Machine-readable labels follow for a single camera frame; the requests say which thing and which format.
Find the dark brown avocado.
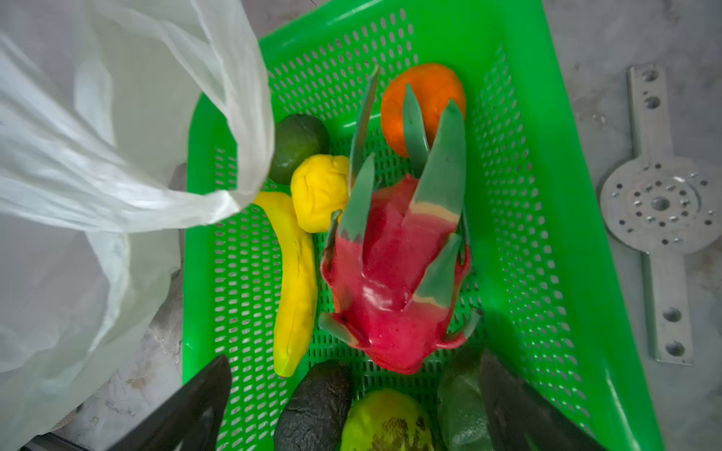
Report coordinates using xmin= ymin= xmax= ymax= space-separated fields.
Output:
xmin=274 ymin=360 xmax=353 ymax=450

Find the metal mounting plate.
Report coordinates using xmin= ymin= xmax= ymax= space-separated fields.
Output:
xmin=600 ymin=64 xmax=721 ymax=366

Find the red dragon fruit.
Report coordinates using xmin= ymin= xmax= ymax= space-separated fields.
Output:
xmin=319 ymin=73 xmax=481 ymax=375

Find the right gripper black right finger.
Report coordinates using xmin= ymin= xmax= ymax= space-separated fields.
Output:
xmin=479 ymin=351 xmax=604 ymax=450

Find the dark green lime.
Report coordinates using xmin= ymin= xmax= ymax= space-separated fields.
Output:
xmin=269 ymin=114 xmax=330 ymax=185

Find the white plastic bag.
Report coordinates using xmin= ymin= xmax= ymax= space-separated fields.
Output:
xmin=1 ymin=1 xmax=274 ymax=450

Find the orange tangerine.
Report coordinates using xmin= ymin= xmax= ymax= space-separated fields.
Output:
xmin=381 ymin=63 xmax=466 ymax=158

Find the yellow lemon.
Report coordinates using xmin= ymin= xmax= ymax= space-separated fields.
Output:
xmin=291 ymin=154 xmax=350 ymax=233

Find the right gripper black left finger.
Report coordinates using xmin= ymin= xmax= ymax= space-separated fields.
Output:
xmin=111 ymin=354 xmax=232 ymax=450

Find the green plastic perforated basket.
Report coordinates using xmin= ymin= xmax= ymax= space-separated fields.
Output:
xmin=182 ymin=1 xmax=664 ymax=450

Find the yellow banana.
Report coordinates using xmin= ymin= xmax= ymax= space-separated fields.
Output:
xmin=254 ymin=192 xmax=318 ymax=378

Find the green custard apple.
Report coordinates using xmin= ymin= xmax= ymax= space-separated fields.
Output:
xmin=340 ymin=389 xmax=435 ymax=450

